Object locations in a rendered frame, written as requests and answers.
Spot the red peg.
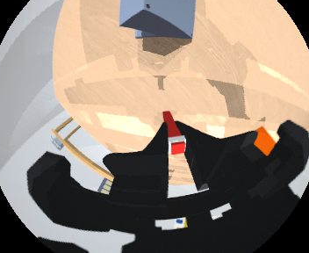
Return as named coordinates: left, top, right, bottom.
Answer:
left=162, top=111, right=186, bottom=154

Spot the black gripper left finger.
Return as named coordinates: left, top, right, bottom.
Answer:
left=102, top=122, right=169, bottom=194

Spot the light blue sloped panel with square hole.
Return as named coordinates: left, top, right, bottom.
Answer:
left=119, top=0, right=196, bottom=39

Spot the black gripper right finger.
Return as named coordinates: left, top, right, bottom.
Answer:
left=176, top=119, right=258, bottom=192

